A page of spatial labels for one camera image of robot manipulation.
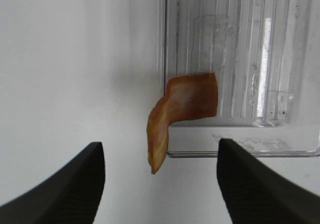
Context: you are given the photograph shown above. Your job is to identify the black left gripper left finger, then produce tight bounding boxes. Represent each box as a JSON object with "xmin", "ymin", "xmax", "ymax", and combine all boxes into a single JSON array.
[{"xmin": 0, "ymin": 142, "xmax": 105, "ymax": 224}]

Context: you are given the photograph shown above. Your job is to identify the left clear plastic tray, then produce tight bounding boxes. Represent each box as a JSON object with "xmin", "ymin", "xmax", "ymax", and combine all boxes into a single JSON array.
[{"xmin": 159, "ymin": 0, "xmax": 320, "ymax": 158}]

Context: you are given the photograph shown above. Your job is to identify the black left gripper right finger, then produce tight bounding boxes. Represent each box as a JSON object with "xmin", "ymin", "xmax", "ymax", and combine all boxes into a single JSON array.
[{"xmin": 216, "ymin": 138, "xmax": 320, "ymax": 224}]

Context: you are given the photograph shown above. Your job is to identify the bacon strip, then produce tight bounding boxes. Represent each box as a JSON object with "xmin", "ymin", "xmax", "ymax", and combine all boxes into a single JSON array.
[{"xmin": 146, "ymin": 72, "xmax": 219, "ymax": 175}]

